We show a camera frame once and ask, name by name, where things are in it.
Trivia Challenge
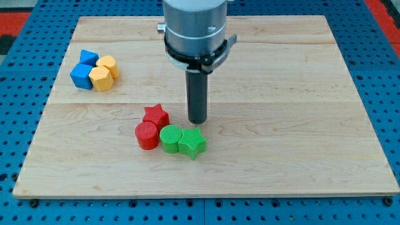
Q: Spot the blue triangular block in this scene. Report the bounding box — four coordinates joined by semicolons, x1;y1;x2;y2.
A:
79;49;99;67

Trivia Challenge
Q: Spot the yellow hexagon block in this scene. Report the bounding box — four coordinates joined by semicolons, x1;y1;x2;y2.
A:
89;66;114;91

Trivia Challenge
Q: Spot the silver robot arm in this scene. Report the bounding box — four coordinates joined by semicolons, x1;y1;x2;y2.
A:
162;0;228;56

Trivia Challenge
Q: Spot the wooden board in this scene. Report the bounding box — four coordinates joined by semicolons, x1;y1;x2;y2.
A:
12;15;399;199

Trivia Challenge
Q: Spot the green cylinder block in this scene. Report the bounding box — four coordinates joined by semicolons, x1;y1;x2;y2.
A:
159;124;182;154

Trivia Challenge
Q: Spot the red cylinder block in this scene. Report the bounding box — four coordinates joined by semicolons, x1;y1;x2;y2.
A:
134;122;159;150

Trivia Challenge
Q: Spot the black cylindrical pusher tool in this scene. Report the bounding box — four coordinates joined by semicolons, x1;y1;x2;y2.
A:
186;71;208;124

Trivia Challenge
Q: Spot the yellow rounded block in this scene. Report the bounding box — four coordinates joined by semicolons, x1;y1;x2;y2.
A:
96;55;120;79

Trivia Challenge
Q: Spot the green star block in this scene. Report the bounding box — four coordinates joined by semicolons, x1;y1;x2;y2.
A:
178;127;207;160

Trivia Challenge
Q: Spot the black clamp with lever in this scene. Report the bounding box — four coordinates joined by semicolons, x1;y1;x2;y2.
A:
164;34;238;74

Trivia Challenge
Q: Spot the blue cube block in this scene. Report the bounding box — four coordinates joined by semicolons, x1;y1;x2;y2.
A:
70;63;93;90

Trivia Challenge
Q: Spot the red star block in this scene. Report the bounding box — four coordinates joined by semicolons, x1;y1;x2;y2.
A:
142;104;170;133

